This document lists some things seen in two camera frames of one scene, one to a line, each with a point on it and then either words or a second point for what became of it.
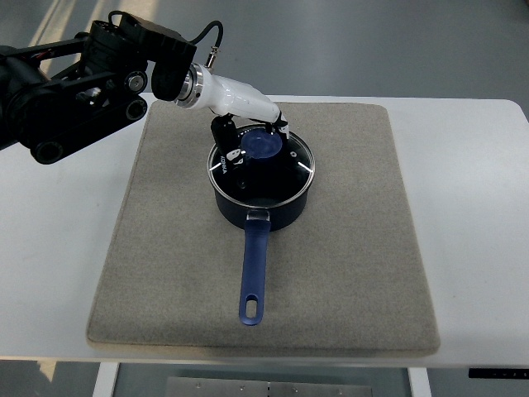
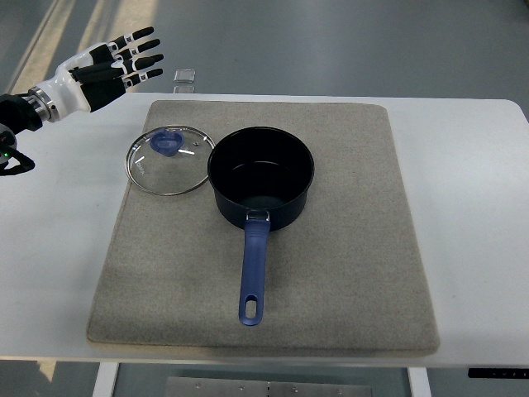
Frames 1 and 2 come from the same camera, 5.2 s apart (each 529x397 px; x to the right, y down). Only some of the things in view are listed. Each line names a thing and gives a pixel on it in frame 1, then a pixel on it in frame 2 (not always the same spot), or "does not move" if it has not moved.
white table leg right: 419,382 does not move
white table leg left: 107,372 does not move
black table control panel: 499,373 does not move
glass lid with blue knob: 274,169 to 169,160
